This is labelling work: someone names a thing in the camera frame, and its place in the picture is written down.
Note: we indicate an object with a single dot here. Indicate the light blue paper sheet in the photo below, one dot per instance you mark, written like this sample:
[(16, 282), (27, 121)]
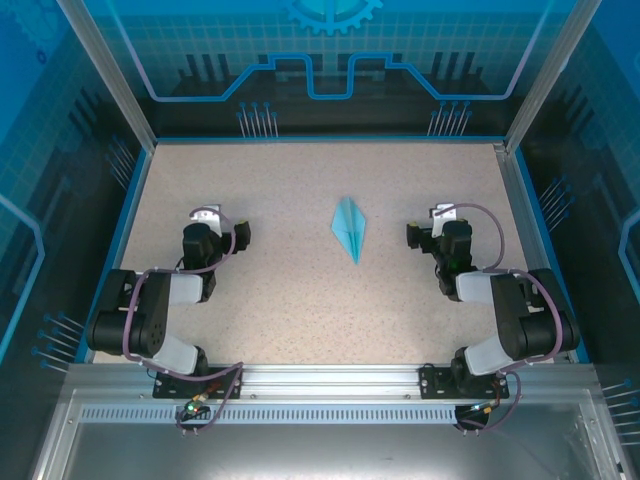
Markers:
[(350, 227)]

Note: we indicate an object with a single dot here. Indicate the black base plate right arm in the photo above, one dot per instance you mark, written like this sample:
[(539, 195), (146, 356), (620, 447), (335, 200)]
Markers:
[(432, 382)]

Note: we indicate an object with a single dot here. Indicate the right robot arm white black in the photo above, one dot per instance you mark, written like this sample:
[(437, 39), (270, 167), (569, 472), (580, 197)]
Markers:
[(475, 289)]

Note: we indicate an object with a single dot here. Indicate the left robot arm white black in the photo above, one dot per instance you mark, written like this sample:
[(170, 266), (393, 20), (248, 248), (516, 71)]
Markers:
[(185, 290)]

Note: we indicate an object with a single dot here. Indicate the black base plate left arm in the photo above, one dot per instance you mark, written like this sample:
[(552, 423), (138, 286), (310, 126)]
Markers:
[(165, 386)]

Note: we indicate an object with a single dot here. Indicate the grey sheet metal panel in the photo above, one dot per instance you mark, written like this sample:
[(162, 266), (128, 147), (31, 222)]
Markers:
[(320, 450)]

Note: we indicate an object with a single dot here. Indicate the aluminium side rail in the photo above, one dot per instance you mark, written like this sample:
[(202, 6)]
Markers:
[(520, 210)]

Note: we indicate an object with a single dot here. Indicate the aluminium mounting rail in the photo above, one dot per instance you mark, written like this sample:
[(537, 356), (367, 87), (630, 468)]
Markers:
[(330, 380)]

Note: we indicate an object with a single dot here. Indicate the aluminium frame post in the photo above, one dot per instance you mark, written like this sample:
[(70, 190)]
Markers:
[(115, 80), (545, 80)]

